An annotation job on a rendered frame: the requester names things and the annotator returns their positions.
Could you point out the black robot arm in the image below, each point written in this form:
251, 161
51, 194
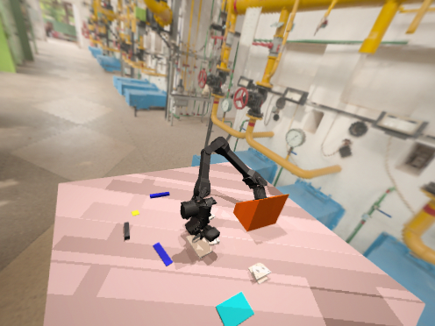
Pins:
202, 186

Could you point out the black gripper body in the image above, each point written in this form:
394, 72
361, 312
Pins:
210, 233

